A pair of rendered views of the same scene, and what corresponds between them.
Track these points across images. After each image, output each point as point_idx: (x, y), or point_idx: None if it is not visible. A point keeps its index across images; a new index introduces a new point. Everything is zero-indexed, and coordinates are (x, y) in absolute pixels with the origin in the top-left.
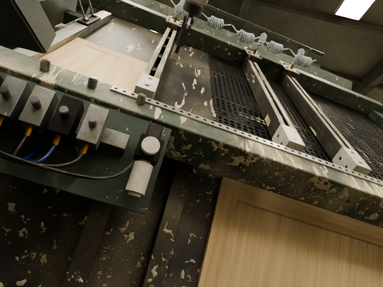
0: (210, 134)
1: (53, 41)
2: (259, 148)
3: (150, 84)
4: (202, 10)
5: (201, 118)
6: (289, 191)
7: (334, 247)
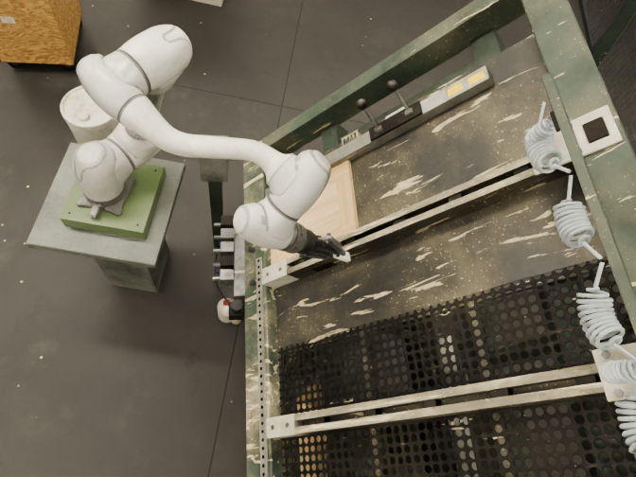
0: (248, 342)
1: None
2: (253, 386)
3: (271, 275)
4: (299, 253)
5: (259, 329)
6: None
7: None
